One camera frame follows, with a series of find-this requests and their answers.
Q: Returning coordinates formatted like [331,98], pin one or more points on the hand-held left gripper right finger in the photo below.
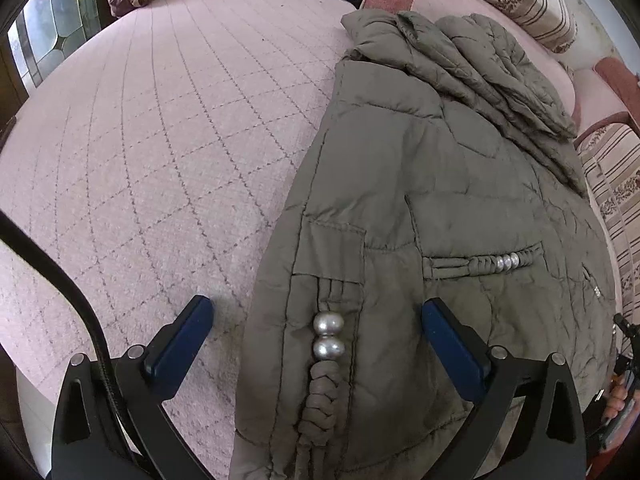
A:
[452,355]

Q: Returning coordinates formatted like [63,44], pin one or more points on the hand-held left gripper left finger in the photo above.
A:
[180,345]

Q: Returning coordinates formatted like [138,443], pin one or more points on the pink red sofa backrest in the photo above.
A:
[617,77]

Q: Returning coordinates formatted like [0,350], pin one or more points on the olive quilted hooded jacket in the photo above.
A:
[400,185]

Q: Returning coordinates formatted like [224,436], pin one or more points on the stained glass door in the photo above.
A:
[55,15]

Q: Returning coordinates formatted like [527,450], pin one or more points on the long striped floral cushion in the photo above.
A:
[615,185]

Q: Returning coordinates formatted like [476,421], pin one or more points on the person's right hand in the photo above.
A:
[621,397]

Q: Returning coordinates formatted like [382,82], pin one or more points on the pink quilted bed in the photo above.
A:
[150,135]

